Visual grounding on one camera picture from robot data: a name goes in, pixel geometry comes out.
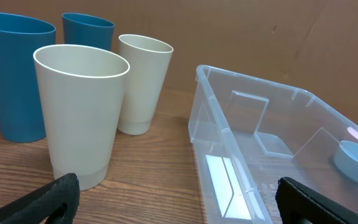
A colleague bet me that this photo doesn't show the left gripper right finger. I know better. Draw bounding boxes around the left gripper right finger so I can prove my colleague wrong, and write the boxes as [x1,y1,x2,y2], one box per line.
[275,177,358,224]

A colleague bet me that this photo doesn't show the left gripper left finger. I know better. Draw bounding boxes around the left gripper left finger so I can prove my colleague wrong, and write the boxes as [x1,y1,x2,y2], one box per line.
[0,173,80,224]

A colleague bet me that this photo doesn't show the beige cup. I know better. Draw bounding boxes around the beige cup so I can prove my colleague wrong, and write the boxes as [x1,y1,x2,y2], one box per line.
[117,34,173,136]
[33,44,130,190]

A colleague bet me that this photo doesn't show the white label in bin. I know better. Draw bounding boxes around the white label in bin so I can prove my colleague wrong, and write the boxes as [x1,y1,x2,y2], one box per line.
[206,155,265,220]

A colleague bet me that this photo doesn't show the clear plastic storage bin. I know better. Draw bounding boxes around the clear plastic storage bin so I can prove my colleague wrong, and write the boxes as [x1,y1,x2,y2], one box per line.
[188,65,358,223]

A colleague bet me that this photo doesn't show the front dark blue cup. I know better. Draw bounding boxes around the front dark blue cup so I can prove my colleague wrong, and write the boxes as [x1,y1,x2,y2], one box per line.
[0,12,56,142]

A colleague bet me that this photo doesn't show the dark blue cup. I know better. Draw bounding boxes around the dark blue cup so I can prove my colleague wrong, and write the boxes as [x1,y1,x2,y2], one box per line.
[62,12,114,50]
[0,12,56,142]

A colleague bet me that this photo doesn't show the rear dark blue cup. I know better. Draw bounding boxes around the rear dark blue cup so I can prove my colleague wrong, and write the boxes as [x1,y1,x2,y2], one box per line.
[62,12,114,50]

